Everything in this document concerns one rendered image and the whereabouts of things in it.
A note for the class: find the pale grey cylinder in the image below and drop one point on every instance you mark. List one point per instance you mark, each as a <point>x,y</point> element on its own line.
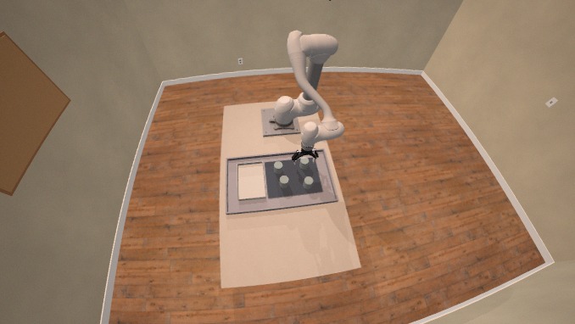
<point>304,163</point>
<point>308,182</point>
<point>278,167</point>
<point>283,181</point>

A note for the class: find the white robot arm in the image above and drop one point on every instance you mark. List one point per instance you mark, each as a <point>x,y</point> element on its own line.
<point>318,47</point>

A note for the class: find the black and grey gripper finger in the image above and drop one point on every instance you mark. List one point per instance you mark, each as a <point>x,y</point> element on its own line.
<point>296,156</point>
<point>314,155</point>

